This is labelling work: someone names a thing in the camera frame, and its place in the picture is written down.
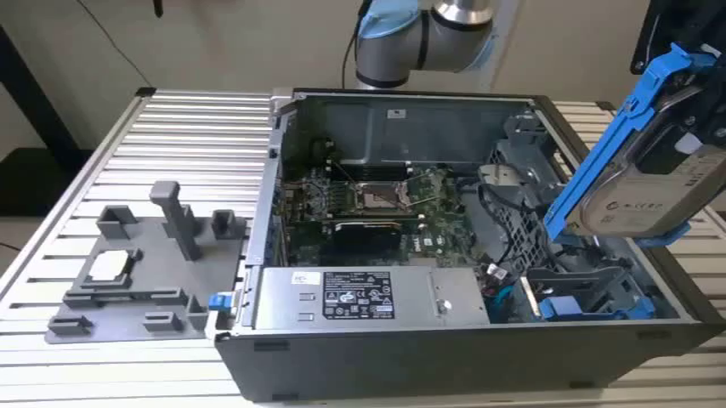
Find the hard disk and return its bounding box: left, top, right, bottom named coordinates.
left=542, top=42, right=726, bottom=250

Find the black power wire with connector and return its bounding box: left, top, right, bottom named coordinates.
left=474, top=180, right=548, bottom=273

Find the grey disk bay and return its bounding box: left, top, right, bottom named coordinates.
left=525, top=237, right=683, bottom=325

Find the empty blue disk carrier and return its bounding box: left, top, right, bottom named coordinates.
left=538, top=295, right=654, bottom=323

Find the grey metal drive cage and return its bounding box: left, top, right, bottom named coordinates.
left=480, top=113, right=576, bottom=273

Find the green motherboard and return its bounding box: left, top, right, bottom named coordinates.
left=281, top=164, right=485, bottom=268

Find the CPU socket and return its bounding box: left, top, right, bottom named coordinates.
left=352, top=181, right=412, bottom=214

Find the metal locking lever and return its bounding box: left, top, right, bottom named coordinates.
left=332, top=156, right=362, bottom=188

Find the black graphics card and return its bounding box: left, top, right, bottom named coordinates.
left=320, top=218, right=409, bottom=267

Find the black PC case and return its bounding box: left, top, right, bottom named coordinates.
left=214, top=87, right=726, bottom=403

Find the silver power supply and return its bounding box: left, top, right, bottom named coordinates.
left=254, top=266, right=490, bottom=331

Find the blue case latch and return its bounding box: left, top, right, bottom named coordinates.
left=209, top=292, right=237, bottom=318

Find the grey parts rack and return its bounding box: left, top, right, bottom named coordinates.
left=43, top=180, right=253, bottom=345

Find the silver CPU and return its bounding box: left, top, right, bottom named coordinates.
left=87, top=250, right=137, bottom=282

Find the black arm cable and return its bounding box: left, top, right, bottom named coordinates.
left=338, top=0, right=374, bottom=88

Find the black wire with white tag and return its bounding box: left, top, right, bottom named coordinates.
left=480, top=261, right=516, bottom=284

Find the blue data cable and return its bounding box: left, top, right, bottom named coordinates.
left=486, top=283, right=516, bottom=324

